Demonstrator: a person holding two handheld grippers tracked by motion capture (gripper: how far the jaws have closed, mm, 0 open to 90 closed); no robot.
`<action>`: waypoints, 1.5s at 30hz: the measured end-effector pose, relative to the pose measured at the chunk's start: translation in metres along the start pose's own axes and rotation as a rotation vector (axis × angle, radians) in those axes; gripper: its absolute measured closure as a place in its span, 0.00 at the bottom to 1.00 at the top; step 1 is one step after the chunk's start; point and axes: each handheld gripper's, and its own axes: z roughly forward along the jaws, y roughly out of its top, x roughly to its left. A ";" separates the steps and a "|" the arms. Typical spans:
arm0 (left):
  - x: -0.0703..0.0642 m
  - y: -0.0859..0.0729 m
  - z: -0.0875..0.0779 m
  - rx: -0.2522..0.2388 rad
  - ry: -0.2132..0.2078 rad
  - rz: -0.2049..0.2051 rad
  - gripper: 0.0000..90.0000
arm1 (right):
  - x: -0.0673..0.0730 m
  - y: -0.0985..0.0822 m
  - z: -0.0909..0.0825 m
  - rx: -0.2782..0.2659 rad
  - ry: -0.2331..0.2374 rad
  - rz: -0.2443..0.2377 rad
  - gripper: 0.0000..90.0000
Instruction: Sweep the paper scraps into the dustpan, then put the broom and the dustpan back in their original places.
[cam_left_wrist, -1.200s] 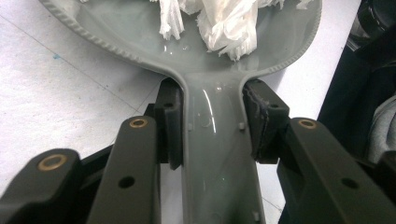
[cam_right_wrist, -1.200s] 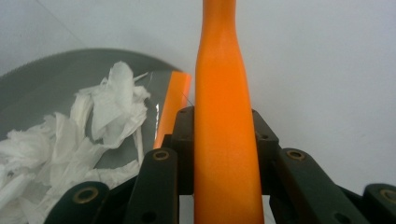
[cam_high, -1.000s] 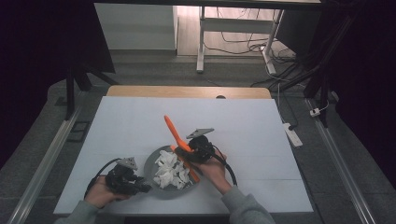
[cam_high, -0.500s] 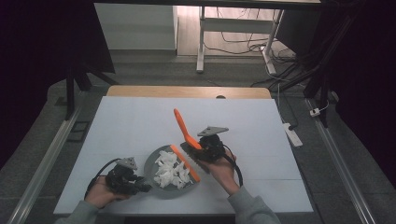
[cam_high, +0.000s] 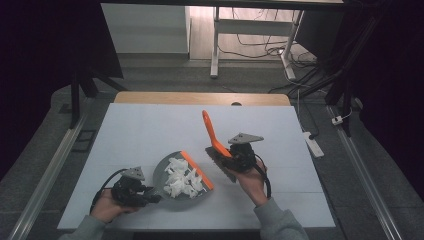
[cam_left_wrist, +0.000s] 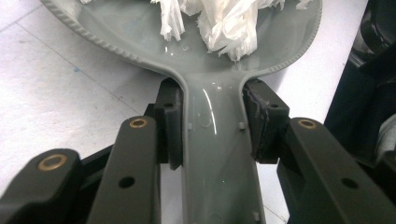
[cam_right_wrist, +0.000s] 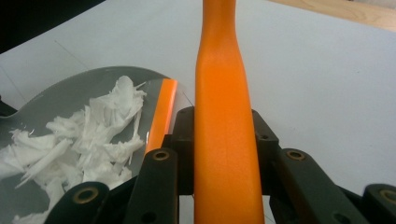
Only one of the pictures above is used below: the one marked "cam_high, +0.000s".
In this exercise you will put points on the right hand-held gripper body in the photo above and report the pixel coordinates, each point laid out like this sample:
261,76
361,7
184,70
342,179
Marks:
243,155

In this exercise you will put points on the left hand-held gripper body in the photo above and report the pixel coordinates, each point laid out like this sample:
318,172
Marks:
128,191

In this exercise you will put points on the grey dustpan with orange edge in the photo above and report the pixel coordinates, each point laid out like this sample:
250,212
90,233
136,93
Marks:
160,176

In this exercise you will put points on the pile of white paper scraps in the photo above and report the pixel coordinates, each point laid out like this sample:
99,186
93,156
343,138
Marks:
181,180

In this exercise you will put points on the person's left hand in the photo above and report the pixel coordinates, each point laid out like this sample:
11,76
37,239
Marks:
106,208

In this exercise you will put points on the person's right hand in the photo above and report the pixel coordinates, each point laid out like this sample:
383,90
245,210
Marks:
251,185

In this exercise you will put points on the wooden table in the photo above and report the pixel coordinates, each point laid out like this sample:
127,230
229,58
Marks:
200,98

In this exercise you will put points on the white power strip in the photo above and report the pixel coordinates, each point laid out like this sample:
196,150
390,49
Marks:
313,144

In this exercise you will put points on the small white adapter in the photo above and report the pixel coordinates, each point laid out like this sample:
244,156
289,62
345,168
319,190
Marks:
337,120

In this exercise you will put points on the black tripod stand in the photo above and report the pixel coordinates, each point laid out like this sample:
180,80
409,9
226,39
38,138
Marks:
76,96

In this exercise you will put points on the black metal stand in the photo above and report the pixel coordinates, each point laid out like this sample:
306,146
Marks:
345,83

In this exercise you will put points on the white cabinet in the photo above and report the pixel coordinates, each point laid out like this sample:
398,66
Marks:
145,28

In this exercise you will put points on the aluminium rail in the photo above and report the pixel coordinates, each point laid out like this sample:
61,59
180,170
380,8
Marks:
365,176
45,180

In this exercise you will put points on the white desk frame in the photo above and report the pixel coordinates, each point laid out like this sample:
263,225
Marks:
253,26

